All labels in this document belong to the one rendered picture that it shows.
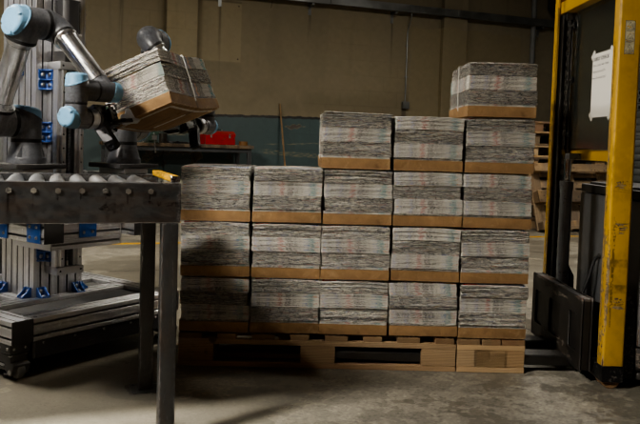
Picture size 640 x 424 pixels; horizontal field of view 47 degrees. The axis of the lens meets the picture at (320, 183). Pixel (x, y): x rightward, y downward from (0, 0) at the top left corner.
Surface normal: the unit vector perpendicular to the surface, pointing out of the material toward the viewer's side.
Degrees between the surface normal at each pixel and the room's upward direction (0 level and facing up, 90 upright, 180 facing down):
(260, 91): 90
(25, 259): 90
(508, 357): 90
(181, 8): 90
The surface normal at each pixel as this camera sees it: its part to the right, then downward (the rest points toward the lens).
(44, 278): 0.81, 0.06
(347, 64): 0.35, 0.06
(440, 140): 0.04, 0.05
